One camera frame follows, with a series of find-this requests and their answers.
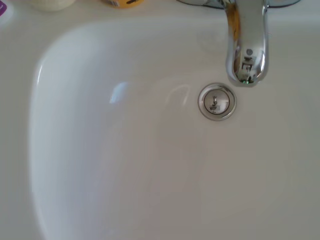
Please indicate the chrome sink faucet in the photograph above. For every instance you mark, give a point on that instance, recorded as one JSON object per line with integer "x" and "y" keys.
{"x": 250, "y": 37}

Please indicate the cream round container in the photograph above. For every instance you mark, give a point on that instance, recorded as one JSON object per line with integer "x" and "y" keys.
{"x": 53, "y": 4}

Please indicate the chrome sink drain stopper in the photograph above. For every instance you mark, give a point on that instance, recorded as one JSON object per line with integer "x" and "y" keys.
{"x": 217, "y": 102}

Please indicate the yellow orange container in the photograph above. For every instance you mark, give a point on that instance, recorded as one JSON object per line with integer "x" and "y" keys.
{"x": 122, "y": 2}

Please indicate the white bottle purple label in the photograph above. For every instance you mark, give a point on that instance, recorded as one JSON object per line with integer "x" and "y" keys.
{"x": 4, "y": 10}

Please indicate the white ceramic sink basin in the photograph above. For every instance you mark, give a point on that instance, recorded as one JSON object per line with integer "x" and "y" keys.
{"x": 125, "y": 150}

